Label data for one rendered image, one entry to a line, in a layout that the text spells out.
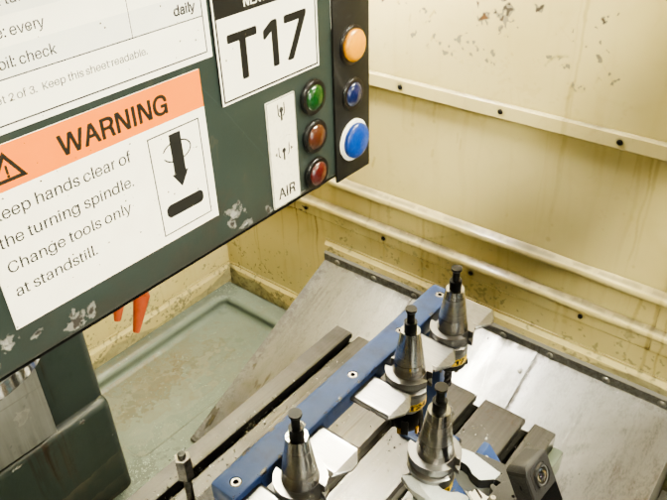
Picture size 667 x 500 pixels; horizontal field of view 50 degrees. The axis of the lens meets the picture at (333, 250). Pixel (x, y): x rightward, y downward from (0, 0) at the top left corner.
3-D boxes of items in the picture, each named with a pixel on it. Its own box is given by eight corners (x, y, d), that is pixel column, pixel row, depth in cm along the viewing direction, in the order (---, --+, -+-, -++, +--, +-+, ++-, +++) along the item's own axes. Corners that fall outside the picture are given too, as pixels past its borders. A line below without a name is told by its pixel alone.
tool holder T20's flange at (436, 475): (429, 435, 88) (431, 421, 87) (469, 462, 84) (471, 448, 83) (396, 464, 84) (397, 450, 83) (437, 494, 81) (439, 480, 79)
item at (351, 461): (367, 455, 85) (367, 451, 84) (339, 485, 81) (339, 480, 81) (323, 429, 89) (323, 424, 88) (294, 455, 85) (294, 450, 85)
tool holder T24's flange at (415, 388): (398, 360, 100) (398, 347, 98) (438, 375, 97) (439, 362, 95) (377, 389, 95) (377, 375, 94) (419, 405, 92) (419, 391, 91)
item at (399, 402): (418, 402, 92) (419, 397, 91) (395, 427, 88) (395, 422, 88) (374, 378, 96) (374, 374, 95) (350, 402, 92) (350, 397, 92)
